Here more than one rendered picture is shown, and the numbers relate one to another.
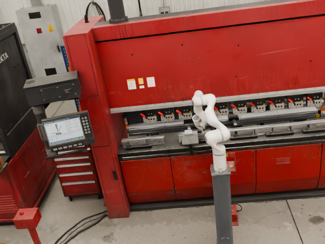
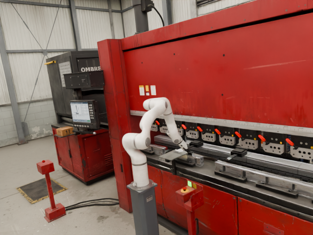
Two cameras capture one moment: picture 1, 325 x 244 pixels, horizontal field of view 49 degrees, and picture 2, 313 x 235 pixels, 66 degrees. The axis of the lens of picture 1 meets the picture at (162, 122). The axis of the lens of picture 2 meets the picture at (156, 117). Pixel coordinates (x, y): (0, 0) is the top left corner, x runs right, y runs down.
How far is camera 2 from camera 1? 2.66 m
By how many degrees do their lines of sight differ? 43
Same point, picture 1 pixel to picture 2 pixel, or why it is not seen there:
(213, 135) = (126, 137)
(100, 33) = (124, 43)
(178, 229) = not seen: outside the picture
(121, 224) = (119, 215)
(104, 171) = (116, 161)
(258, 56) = (247, 71)
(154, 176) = not seen: hidden behind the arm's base
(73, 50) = (101, 53)
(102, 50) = (126, 58)
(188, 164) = (173, 184)
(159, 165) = (153, 174)
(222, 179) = (134, 196)
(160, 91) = not seen: hidden behind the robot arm
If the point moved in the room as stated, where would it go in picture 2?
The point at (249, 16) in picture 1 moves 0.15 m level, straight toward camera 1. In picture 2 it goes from (234, 16) to (220, 16)
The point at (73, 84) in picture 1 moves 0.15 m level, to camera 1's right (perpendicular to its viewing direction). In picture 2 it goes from (86, 76) to (93, 75)
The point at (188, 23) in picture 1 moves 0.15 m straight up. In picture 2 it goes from (177, 30) to (176, 13)
